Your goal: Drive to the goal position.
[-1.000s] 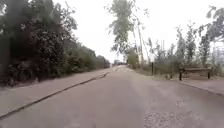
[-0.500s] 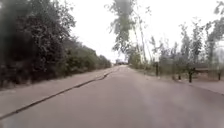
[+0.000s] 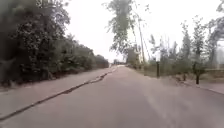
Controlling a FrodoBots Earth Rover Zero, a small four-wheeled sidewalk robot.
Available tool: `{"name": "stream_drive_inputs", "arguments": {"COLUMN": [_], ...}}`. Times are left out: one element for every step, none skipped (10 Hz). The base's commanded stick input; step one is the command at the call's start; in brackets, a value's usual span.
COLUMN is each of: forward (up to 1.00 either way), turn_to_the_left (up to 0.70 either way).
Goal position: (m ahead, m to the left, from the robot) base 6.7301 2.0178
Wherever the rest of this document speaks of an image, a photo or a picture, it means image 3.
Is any row of trees and bushes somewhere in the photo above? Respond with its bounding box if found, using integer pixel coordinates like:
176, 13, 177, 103
0, 0, 110, 87

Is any white sign on dark post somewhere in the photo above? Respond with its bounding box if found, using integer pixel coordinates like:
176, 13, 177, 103
155, 49, 161, 79

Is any grey asphalt road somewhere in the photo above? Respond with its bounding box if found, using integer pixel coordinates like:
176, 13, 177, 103
0, 64, 224, 128

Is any dirt and grass verge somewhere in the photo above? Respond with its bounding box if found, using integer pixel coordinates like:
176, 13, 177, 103
128, 65, 224, 95

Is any tall leaning tree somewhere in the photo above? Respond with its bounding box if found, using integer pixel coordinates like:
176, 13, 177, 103
103, 0, 148, 69

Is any row of young trees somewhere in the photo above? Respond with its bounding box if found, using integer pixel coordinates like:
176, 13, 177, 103
146, 14, 224, 85

